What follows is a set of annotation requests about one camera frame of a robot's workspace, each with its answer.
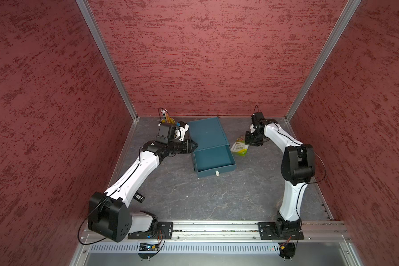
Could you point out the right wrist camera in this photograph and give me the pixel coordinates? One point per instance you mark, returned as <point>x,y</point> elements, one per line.
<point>257,124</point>

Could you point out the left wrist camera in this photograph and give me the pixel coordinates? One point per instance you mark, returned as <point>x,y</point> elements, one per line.
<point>181,131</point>

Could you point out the yellow pencil cup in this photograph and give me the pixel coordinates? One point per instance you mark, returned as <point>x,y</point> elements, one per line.
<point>168,120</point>

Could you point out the teal three-drawer cabinet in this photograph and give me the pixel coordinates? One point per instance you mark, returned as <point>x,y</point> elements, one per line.
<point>208,133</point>

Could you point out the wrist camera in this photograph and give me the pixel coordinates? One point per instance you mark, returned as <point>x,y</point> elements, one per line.
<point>257,124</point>
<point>181,131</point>

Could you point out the aluminium front rail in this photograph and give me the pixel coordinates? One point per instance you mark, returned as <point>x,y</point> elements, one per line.
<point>223,237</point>

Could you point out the teal top drawer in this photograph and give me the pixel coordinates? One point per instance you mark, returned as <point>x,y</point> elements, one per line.
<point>213,162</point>

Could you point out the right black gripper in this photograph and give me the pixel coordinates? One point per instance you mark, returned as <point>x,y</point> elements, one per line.
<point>248,140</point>

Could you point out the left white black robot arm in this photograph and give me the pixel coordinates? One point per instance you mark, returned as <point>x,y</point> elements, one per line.
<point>109,213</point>

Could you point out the black tag with label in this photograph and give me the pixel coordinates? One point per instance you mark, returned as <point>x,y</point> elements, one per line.
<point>139,198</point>

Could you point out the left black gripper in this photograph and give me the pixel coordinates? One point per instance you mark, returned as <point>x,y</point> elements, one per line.
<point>187,146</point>

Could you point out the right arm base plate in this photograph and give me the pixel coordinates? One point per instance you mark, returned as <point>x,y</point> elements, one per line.
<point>280,231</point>

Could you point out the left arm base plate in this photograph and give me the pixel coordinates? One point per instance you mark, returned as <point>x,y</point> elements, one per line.
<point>158,231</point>

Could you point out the green flower seed bag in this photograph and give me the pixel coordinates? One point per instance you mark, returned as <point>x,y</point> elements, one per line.
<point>240,147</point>

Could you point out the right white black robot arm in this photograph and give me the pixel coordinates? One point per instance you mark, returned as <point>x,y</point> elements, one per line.
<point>297,169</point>

